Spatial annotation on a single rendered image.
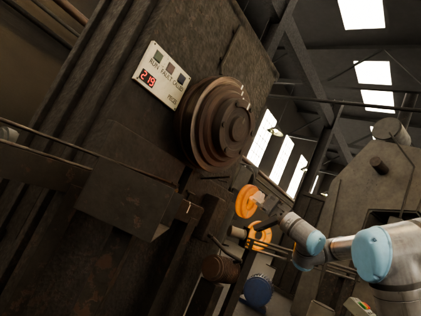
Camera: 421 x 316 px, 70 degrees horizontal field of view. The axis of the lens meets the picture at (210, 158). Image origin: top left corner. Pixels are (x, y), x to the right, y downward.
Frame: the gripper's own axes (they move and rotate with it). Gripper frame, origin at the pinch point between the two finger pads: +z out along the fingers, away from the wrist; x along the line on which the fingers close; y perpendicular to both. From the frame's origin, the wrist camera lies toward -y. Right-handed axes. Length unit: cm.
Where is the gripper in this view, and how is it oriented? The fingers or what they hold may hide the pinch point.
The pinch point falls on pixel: (249, 197)
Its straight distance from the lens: 139.5
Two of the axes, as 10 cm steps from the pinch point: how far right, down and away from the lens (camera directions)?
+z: -6.0, -4.6, 6.5
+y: 6.1, -8.0, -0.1
